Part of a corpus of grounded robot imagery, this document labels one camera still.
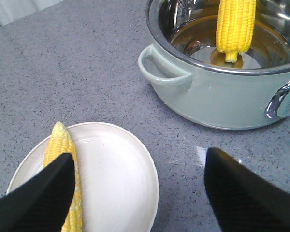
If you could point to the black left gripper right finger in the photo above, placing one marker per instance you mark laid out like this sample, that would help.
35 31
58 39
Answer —
241 200

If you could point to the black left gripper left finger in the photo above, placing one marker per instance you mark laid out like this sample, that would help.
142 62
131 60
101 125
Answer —
42 203

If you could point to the pale yellow corn cob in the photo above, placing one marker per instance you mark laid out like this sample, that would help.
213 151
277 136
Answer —
60 142

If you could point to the white plate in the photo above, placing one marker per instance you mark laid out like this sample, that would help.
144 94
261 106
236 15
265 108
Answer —
120 187

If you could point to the tall yellow corn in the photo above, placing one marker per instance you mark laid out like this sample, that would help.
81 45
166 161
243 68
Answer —
235 27

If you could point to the pale green electric pot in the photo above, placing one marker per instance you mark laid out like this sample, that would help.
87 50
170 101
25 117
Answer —
192 78

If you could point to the grey curtain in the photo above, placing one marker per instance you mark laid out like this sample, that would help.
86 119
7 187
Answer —
12 10

